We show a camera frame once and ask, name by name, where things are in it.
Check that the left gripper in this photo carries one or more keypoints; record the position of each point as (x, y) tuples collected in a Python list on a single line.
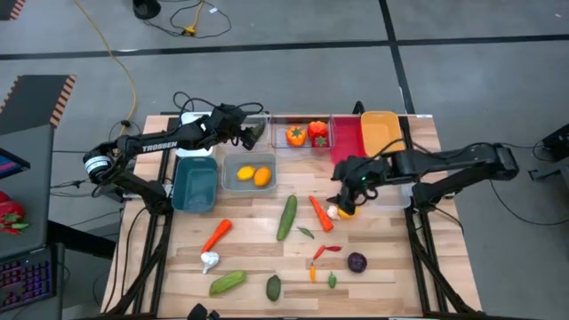
[(229, 121)]

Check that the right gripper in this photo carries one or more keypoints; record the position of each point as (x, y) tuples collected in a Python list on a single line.
[(355, 175)]

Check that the white garlic bulb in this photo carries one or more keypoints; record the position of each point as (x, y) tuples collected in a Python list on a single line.
[(209, 260), (332, 212)]

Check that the orange carrot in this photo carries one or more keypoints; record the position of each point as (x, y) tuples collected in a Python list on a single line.
[(217, 235), (321, 214)]

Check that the orange fruit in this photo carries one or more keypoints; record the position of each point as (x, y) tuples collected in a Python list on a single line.
[(262, 176)]

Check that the red chili pepper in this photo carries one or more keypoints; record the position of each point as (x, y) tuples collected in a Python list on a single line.
[(333, 248)]

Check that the dark green cucumber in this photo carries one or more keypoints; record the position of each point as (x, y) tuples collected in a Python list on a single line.
[(287, 218)]

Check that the small green pepper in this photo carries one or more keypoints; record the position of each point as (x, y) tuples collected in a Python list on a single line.
[(332, 280)]

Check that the light green cucumber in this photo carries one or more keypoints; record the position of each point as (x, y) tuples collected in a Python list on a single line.
[(227, 282)]

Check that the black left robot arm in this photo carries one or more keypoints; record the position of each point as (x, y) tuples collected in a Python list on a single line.
[(160, 146)]

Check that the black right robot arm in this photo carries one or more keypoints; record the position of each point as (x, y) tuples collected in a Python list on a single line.
[(444, 164)]

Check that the red toy produce pile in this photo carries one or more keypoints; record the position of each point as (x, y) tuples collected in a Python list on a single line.
[(11, 215)]

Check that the clear plastic bin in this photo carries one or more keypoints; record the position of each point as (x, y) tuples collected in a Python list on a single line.
[(280, 122), (263, 143), (398, 201)]

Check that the green chili pepper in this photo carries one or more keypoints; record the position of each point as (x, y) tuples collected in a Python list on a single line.
[(306, 232)]

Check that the grey plastic basket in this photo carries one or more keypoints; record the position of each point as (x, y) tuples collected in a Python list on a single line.
[(231, 184)]

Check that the orange-red chili pepper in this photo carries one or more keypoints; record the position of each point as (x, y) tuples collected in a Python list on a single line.
[(318, 252)]

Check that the red plastic basket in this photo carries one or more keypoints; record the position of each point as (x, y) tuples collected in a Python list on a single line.
[(347, 142)]

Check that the dark purple plum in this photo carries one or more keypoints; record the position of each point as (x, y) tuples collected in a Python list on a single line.
[(357, 262)]

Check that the white plastic basket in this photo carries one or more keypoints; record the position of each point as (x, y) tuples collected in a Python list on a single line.
[(190, 117)]

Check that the teal plastic basket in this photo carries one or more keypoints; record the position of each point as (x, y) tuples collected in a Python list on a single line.
[(194, 184)]

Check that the orange-yellow chili pepper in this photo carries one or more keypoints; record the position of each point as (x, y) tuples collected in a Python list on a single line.
[(312, 272)]

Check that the orange plastic basket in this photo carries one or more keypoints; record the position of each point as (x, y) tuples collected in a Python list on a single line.
[(381, 131)]

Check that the green avocado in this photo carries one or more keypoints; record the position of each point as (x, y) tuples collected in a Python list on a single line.
[(273, 288)]

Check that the yellow power plug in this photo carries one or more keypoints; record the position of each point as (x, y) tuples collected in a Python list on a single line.
[(191, 29)]

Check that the black round stand base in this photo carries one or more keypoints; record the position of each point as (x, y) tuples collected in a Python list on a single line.
[(146, 8)]

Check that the black hazard-striped floor mat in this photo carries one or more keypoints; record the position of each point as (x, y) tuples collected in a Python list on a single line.
[(37, 102), (11, 9)]

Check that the black equipment box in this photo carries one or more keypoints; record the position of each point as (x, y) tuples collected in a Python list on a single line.
[(555, 142)]

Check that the grey desk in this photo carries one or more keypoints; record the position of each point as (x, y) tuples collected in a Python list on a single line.
[(26, 195)]

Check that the dark tablet screen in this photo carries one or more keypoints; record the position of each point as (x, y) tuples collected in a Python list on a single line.
[(11, 163)]

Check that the black metal table frame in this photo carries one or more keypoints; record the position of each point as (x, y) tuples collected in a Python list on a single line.
[(418, 249)]

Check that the black table bracket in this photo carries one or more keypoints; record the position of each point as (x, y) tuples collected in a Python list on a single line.
[(358, 108)]

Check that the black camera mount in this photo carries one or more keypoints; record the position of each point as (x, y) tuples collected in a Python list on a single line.
[(200, 312)]

